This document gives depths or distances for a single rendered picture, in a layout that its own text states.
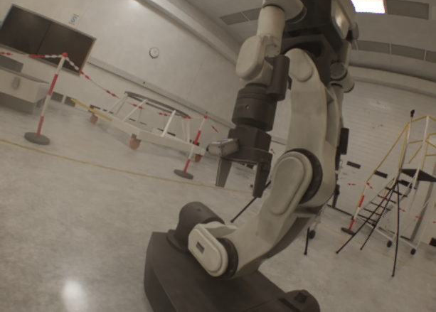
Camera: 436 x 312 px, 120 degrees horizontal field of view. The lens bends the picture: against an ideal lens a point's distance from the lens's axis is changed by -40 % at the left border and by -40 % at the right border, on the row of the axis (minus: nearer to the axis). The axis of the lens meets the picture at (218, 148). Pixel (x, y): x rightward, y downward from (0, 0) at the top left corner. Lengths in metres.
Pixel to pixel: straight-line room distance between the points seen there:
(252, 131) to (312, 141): 0.20
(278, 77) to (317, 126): 0.19
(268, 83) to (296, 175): 0.21
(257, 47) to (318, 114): 0.23
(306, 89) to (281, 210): 0.32
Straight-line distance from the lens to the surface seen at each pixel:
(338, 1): 0.80
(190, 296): 0.67
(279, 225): 0.51
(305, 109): 0.58
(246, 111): 0.40
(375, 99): 8.04
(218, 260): 0.63
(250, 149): 0.37
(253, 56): 0.44
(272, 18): 0.55
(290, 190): 0.48
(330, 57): 0.73
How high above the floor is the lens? 0.62
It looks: 1 degrees down
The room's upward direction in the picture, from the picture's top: 21 degrees clockwise
